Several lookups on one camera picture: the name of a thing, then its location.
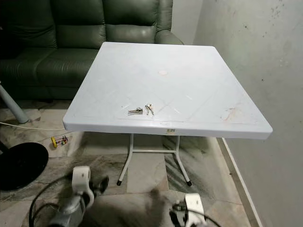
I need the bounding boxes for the small yellow toy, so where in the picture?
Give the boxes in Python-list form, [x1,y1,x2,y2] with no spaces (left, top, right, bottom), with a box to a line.
[51,135,69,148]

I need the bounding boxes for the black round stand base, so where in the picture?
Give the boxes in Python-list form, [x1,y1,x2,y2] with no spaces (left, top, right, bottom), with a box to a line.
[0,141,49,192]

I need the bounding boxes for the grey side table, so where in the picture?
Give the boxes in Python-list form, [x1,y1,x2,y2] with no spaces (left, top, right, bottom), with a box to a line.
[0,85,29,124]

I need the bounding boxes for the dark green leather sofa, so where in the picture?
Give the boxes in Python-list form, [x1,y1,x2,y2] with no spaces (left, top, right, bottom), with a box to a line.
[0,0,185,103]

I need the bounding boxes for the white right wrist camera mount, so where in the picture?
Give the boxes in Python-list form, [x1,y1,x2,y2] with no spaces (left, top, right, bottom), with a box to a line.
[185,193,207,227]

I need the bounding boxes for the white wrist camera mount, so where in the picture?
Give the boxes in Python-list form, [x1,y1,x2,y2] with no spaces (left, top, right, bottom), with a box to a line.
[72,166,96,205]
[185,193,207,227]

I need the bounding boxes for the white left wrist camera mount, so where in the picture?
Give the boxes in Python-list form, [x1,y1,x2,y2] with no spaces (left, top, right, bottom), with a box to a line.
[72,166,96,205]

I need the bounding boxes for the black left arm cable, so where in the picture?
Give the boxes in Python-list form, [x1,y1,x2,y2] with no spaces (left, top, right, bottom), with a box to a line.
[33,203,62,227]
[28,176,76,227]

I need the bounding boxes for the white floor cable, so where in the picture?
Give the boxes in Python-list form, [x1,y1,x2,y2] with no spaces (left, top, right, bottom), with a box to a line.
[0,122,65,131]

